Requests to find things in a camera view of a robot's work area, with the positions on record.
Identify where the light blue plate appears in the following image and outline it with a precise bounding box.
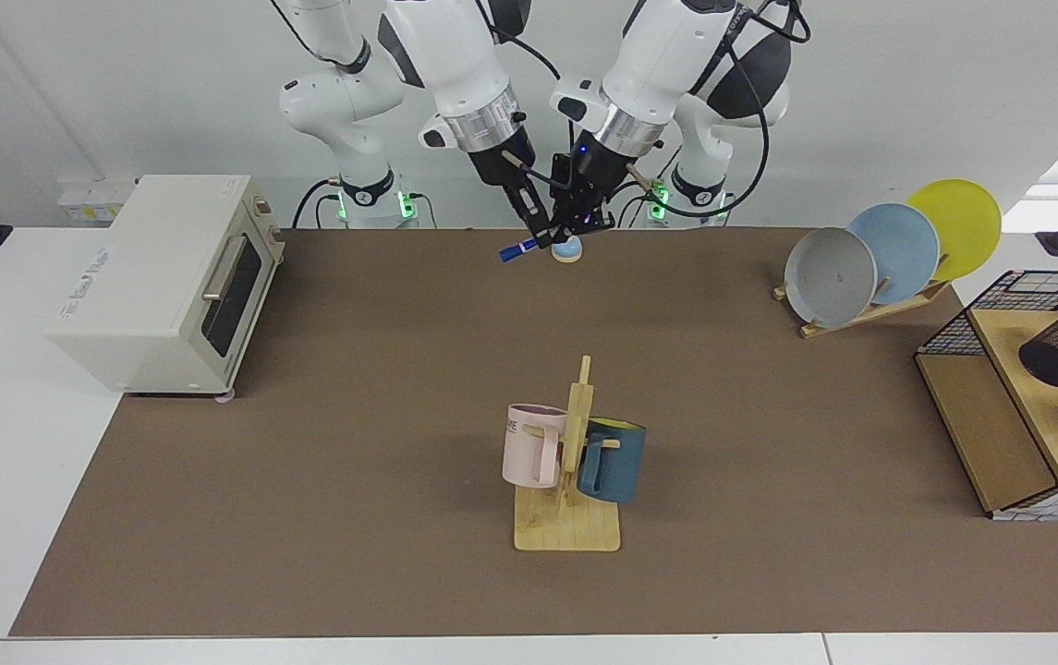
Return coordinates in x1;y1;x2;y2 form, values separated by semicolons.
847;203;942;306

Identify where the yellow plate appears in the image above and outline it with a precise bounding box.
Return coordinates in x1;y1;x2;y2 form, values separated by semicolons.
906;178;1003;283

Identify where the wooden plate rack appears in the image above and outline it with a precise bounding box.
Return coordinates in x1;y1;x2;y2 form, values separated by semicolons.
772;277;952;339

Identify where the brown table cloth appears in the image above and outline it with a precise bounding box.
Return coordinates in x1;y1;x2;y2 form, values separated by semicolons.
9;227;1058;638

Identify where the blue and white marker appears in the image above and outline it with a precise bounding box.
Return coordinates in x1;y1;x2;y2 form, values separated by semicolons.
498;235;553;264

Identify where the pink cup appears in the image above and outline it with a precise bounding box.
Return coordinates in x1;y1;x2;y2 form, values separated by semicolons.
502;404;569;489

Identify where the grey plate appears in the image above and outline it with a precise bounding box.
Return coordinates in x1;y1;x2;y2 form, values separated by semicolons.
784;227;879;330

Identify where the white wall socket box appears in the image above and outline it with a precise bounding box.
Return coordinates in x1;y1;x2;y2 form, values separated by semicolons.
57;178;137;224

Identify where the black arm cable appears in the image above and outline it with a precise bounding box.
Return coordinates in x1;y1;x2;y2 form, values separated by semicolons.
626;0;811;221
490;23;585;195

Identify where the pale toaster oven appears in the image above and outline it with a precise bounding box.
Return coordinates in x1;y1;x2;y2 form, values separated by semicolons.
46;175;286;400

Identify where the dark teal cup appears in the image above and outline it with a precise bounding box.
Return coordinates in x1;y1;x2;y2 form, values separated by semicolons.
577;417;648;504

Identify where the wooden cup stand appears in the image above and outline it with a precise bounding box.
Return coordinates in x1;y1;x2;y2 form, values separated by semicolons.
514;356;622;552

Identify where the wire basket with wooden floor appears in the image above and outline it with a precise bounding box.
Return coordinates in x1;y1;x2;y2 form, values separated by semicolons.
915;270;1058;524

